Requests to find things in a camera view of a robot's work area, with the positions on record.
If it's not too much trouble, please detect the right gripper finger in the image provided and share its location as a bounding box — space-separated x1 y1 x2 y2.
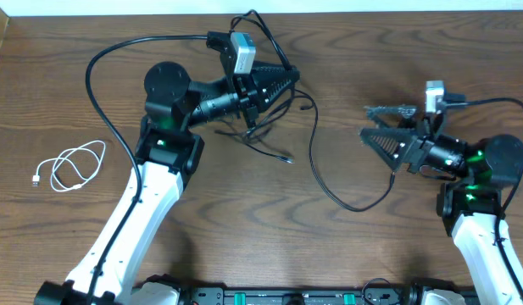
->
359 128 418 172
366 105 417 127

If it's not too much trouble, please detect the thin black usb cable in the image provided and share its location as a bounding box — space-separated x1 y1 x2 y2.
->
243 88 397 213

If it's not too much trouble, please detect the white usb cable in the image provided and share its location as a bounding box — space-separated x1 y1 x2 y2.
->
31 140 108 194

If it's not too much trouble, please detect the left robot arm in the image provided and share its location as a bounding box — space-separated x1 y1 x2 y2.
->
34 61 300 304

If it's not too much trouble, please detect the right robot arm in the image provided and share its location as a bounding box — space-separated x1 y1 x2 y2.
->
359 106 523 304

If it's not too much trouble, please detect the right camera black cable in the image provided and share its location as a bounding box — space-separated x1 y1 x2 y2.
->
445 97 523 304

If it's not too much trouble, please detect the camera black cable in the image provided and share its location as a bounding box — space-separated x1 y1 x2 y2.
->
445 97 523 304
85 34 211 304

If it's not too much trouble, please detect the left camera black cable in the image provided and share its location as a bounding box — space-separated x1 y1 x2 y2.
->
85 34 211 304

